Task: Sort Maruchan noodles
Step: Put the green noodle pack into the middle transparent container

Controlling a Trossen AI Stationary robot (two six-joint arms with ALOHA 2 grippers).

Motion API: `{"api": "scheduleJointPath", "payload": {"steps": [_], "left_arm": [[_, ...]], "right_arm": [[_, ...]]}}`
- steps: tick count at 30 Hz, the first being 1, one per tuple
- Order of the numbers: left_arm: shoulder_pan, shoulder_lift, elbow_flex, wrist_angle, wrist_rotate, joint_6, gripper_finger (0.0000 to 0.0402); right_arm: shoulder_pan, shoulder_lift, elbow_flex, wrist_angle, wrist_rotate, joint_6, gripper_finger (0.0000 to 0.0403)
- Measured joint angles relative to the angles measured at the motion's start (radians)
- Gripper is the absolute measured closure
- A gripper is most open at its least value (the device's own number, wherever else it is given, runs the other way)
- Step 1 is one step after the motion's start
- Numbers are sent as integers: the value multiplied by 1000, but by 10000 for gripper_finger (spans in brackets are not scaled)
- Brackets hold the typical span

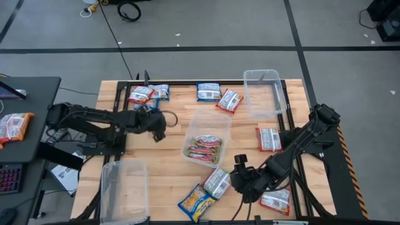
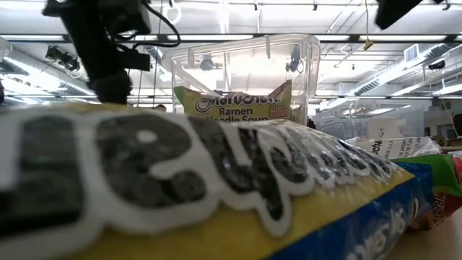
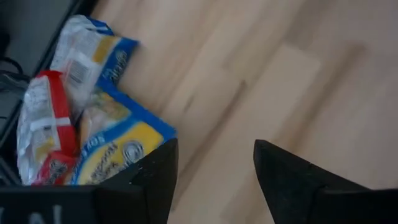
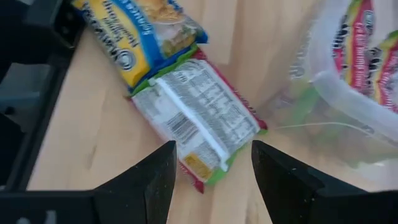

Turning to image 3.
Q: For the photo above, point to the blue Maruchan ramen pack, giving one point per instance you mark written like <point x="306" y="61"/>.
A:
<point x="136" y="130"/>
<point x="87" y="53"/>

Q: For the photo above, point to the red Maruchan ramen pack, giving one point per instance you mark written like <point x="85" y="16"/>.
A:
<point x="59" y="102"/>

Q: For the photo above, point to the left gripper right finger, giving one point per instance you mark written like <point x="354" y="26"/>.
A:
<point x="286" y="189"/>

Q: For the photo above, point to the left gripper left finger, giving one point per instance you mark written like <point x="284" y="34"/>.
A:
<point x="152" y="196"/>

